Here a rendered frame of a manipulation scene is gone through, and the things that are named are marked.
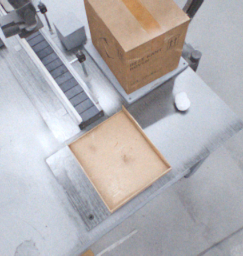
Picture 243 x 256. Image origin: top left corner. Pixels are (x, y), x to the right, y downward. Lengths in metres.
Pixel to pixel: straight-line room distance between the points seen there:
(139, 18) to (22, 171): 0.67
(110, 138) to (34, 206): 0.36
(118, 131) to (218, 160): 1.04
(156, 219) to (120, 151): 0.87
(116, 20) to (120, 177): 0.53
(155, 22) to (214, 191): 1.25
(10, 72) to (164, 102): 0.66
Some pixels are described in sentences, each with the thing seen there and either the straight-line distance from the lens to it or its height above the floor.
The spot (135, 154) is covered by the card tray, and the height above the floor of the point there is 0.83.
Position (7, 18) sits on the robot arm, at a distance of 1.08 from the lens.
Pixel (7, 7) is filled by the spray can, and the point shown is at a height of 0.91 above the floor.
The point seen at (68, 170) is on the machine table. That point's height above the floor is 0.83.
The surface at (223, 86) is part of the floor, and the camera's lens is 2.23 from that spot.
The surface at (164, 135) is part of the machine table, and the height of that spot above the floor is 0.83.
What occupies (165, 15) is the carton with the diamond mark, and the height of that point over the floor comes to 1.12.
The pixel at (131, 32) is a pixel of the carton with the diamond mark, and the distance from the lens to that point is 0.95.
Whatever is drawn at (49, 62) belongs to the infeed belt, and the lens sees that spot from 1.22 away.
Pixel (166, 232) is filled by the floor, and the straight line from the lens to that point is 1.85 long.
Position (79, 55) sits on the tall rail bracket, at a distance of 1.10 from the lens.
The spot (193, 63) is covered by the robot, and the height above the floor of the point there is 0.28.
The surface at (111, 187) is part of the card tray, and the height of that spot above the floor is 0.83.
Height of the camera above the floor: 1.83
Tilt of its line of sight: 67 degrees down
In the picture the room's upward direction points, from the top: 7 degrees counter-clockwise
